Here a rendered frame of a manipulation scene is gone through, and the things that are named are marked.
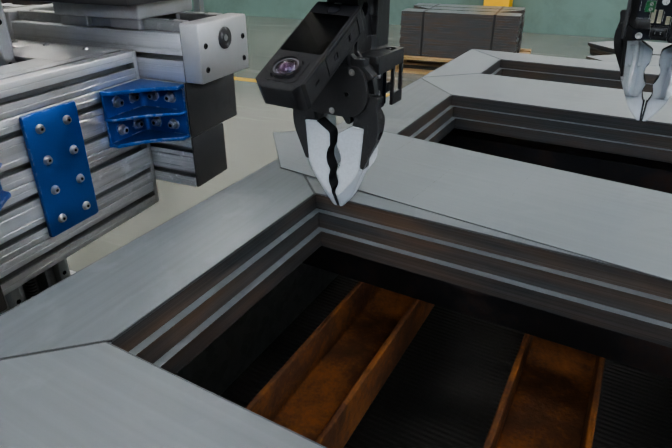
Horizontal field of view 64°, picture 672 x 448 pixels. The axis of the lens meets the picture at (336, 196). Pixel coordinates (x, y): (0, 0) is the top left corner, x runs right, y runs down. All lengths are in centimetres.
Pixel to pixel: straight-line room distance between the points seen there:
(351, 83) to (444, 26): 449
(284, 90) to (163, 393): 23
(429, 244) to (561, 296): 12
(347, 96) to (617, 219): 28
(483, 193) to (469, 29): 438
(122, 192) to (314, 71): 58
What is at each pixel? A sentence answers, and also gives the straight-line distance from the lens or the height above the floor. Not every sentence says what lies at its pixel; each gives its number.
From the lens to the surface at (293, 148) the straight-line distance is 68.
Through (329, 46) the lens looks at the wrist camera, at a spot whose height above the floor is 103.
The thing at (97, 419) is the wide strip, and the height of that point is 87.
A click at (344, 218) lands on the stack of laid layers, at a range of 55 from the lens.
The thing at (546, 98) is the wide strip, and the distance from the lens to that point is 97.
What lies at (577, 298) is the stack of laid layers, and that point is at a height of 83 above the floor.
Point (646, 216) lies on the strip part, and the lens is 60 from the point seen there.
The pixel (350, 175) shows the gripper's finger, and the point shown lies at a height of 90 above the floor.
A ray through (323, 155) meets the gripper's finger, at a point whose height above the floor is 92.
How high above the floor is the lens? 111
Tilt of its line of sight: 26 degrees down
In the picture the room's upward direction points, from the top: straight up
